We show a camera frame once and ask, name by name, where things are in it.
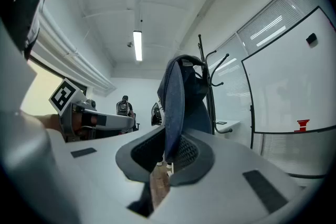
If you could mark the black backpack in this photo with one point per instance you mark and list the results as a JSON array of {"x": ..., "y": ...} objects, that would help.
[{"x": 122, "y": 107}]

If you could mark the white table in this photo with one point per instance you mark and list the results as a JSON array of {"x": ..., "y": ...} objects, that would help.
[{"x": 227, "y": 124}]

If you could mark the grey gripper camera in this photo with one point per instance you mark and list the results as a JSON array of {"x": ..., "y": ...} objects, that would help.
[{"x": 91, "y": 104}]

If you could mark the blue cloth garment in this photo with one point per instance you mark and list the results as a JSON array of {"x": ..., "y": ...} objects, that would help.
[{"x": 173, "y": 102}]

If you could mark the person's black shirt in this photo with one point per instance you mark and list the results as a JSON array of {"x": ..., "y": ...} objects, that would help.
[{"x": 18, "y": 8}]

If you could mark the white wall pipes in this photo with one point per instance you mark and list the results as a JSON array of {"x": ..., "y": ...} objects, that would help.
[{"x": 78, "y": 63}]

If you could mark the white backpack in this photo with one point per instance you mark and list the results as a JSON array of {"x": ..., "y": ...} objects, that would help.
[{"x": 156, "y": 114}]

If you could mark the small ceiling sensor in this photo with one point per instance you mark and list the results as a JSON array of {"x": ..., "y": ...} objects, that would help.
[{"x": 130, "y": 44}]

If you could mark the black coat rack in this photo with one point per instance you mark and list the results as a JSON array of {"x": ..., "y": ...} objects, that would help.
[{"x": 210, "y": 107}]

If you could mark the person's left hand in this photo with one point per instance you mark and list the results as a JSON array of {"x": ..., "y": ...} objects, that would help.
[{"x": 78, "y": 123}]

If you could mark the white whiteboard on black stand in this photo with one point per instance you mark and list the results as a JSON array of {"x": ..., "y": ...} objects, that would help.
[{"x": 288, "y": 73}]

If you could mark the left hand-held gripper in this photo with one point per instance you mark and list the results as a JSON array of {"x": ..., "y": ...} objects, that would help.
[{"x": 67, "y": 102}]

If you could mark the black whiteboard eraser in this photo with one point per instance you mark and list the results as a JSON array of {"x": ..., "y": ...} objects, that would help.
[{"x": 311, "y": 38}]

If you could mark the long ceiling light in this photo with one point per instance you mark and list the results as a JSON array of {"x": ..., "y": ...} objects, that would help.
[{"x": 137, "y": 46}]

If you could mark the black framed window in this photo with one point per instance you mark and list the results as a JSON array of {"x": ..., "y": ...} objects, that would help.
[{"x": 39, "y": 91}]

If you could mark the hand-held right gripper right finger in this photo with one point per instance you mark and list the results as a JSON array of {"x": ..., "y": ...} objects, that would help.
[{"x": 225, "y": 165}]

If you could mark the person's left forearm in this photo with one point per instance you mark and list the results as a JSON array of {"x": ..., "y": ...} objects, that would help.
[{"x": 51, "y": 122}]

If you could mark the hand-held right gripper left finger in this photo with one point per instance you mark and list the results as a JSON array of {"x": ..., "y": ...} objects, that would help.
[{"x": 92, "y": 165}]

